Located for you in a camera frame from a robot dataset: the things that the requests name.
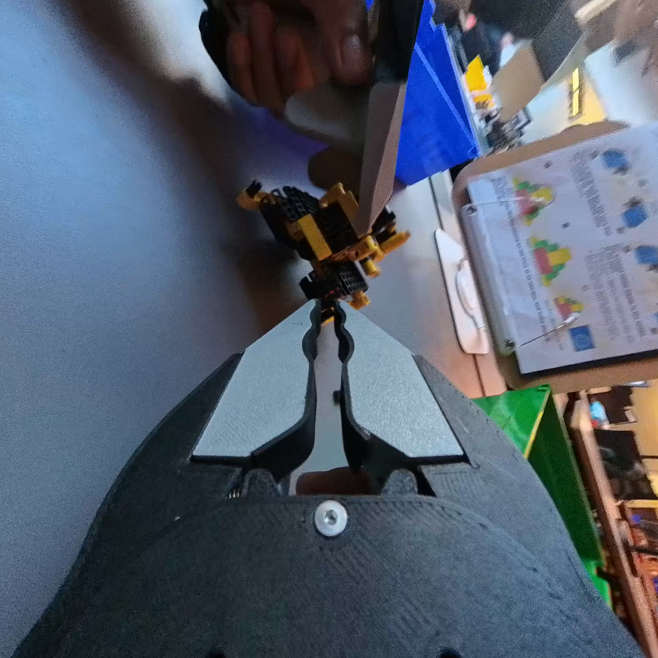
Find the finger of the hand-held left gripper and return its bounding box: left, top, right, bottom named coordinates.
left=356, top=81, right=408, bottom=236

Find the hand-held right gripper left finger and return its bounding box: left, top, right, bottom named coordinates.
left=191, top=299, right=323, bottom=484

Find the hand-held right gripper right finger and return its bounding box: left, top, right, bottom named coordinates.
left=333, top=302, right=467, bottom=490

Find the yellow black lego vehicle model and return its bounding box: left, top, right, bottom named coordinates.
left=236, top=180, right=412, bottom=324

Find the person's left hand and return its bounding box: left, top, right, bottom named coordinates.
left=226, top=0, right=373, bottom=116

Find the blue plastic bin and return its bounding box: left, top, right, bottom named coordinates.
left=393, top=0, right=482, bottom=187

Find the white stand base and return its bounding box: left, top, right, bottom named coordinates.
left=434, top=228, right=490, bottom=355

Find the green plastic bin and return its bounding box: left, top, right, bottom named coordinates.
left=472, top=385, right=613, bottom=610

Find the instruction sheet on stand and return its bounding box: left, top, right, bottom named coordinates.
left=451, top=121, right=658, bottom=395

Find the printed instruction sheet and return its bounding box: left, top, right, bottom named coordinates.
left=465, top=127, right=658, bottom=376

